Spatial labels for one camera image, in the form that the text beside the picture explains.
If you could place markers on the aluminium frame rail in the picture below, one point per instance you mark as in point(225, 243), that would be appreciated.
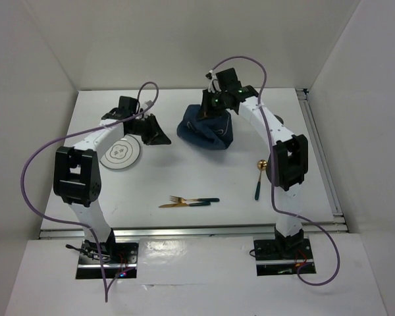
point(303, 99)
point(168, 232)

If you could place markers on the gold knife green handle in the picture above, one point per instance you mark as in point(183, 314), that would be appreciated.
point(197, 204)

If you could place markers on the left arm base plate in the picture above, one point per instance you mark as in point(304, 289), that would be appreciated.
point(123, 262)

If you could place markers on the dark blue cloth placemat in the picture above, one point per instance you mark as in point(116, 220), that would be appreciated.
point(212, 133)

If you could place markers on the white round plate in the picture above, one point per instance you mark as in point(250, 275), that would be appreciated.
point(123, 154)

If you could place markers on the aluminium frame rail front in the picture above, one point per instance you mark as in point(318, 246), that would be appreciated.
point(168, 232)

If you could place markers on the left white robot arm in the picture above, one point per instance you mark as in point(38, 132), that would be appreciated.
point(77, 179)

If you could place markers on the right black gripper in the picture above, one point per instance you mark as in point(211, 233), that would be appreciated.
point(206, 111)

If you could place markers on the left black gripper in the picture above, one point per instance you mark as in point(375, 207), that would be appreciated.
point(155, 135)

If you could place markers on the aluminium frame rail right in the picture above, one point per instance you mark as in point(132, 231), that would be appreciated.
point(303, 99)

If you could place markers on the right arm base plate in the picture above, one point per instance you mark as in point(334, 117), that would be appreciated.
point(270, 261)

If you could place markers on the metal cup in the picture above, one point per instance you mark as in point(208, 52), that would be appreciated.
point(279, 119)

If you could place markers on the gold spoon green handle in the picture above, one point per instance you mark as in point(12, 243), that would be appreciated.
point(261, 166)

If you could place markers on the gold fork green handle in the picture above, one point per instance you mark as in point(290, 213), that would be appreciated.
point(177, 199)

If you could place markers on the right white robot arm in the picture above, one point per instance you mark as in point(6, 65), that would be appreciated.
point(287, 164)

